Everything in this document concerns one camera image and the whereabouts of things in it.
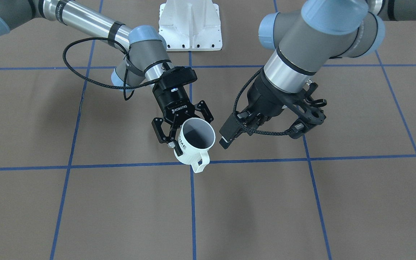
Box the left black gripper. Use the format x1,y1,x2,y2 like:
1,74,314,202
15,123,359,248
219,69,294,150

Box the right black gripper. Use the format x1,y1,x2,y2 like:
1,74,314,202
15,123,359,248
152,84,214,148

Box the white mug with handle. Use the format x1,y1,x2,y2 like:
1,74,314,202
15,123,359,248
174,117,215,173

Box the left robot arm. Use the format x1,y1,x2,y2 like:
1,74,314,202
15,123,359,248
220,0,416,149

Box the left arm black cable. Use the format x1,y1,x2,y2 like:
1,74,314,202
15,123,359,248
232,67,304,137

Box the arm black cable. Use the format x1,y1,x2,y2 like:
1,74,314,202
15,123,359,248
232,67,304,137
62,37,158,101

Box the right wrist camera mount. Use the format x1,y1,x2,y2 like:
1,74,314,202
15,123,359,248
153,66,198,90

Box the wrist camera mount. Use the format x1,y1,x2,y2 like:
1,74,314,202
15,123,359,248
153,66,198,90
284,80,327,139

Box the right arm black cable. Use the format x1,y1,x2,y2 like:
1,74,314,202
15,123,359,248
62,37,158,101

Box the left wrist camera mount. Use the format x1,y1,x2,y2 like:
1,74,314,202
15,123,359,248
284,80,327,139

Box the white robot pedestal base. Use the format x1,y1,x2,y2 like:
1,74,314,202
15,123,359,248
159,0,223,52

